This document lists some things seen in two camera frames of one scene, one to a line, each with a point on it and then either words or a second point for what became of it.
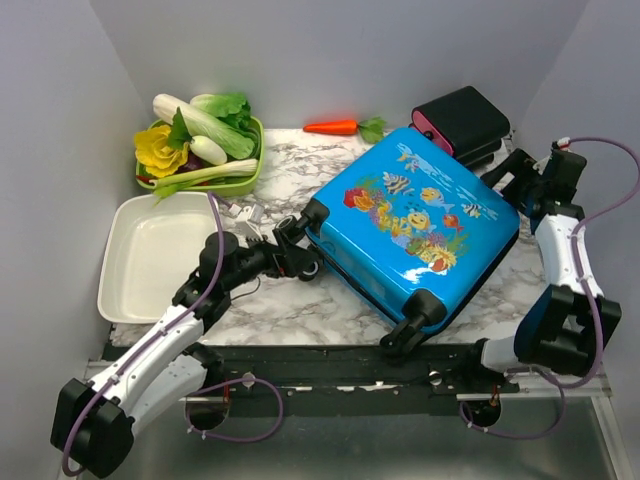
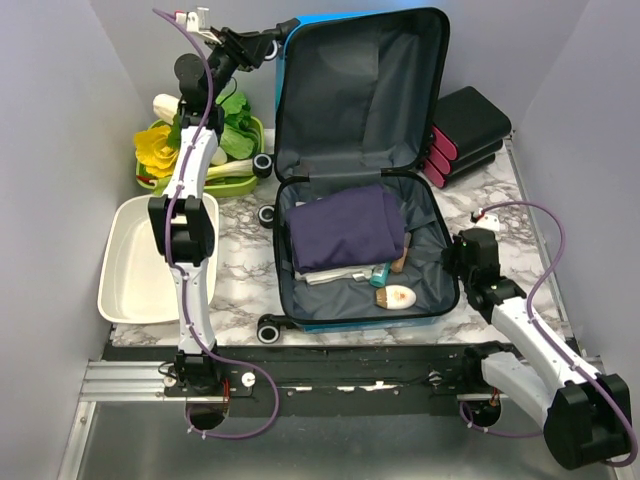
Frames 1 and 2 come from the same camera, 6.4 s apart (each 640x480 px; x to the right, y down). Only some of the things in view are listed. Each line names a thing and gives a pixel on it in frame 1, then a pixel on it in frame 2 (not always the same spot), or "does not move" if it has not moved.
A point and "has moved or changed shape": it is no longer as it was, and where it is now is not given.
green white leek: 169,185 does not move
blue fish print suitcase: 417,229 has moved or changed shape
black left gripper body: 274,264 -> 223,60
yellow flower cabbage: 154,152 does not move
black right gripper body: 536,192 -> 454,262
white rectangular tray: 150,251 does not move
